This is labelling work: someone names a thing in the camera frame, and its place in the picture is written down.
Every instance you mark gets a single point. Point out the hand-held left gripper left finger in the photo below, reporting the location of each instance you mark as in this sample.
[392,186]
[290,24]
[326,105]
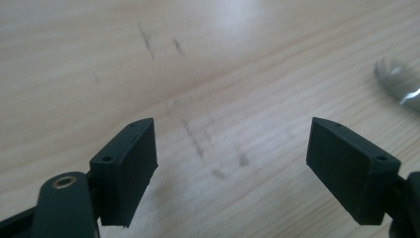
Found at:
[125,172]

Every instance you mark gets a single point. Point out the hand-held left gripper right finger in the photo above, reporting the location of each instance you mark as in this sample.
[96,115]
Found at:
[350,172]

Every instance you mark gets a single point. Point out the silver metal fork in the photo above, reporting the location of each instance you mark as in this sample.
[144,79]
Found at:
[398,84]

